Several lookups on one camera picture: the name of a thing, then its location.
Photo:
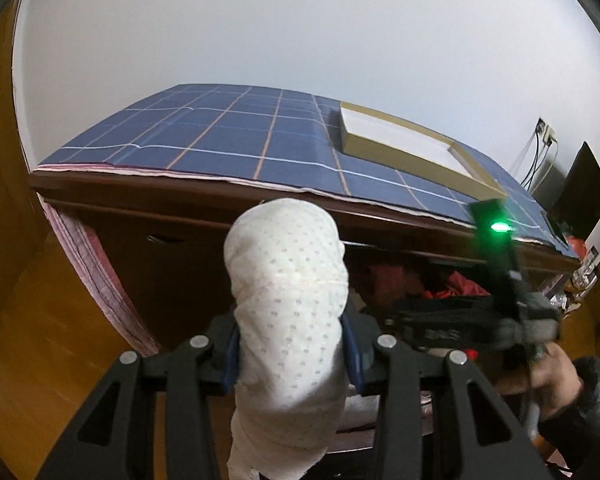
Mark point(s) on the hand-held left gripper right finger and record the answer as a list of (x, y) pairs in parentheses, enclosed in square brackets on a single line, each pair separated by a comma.
[(352, 360)]

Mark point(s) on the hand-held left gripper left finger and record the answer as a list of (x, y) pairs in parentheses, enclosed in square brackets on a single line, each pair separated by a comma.
[(231, 360)]

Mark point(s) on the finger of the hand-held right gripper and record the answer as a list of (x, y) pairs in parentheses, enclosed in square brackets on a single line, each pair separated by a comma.
[(430, 332)]

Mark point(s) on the red underwear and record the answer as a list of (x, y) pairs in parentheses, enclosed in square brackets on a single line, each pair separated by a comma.
[(455, 286)]

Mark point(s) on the maroon underwear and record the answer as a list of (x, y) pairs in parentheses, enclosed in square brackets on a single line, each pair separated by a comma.
[(395, 280)]

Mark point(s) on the white dotted underwear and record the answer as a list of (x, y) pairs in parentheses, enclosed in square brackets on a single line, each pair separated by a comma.
[(285, 285)]

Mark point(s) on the gold-rimmed white box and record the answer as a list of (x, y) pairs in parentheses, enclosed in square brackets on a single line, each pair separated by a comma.
[(405, 135)]

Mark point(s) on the person's right forearm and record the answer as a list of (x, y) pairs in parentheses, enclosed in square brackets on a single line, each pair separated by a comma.
[(592, 410)]

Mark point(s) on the person's right hand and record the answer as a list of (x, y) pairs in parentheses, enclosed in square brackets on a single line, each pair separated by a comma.
[(555, 385)]

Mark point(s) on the red bag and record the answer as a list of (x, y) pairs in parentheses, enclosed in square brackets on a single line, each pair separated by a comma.
[(577, 249)]

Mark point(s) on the black monitor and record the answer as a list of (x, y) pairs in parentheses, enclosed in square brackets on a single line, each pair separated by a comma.
[(580, 195)]

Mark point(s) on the dark wooden dresser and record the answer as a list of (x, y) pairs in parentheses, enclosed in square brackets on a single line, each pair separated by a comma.
[(155, 240)]

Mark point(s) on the pink striped cloth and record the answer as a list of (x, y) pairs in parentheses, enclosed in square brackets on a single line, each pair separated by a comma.
[(95, 270)]

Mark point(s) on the blue plaid cloth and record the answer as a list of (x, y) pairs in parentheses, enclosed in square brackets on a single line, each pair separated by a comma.
[(205, 130)]

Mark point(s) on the wooden wardrobe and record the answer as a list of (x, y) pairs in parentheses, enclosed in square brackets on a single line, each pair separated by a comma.
[(0, 160)]

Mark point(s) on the wall socket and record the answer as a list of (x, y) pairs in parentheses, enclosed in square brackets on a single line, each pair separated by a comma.
[(545, 131)]

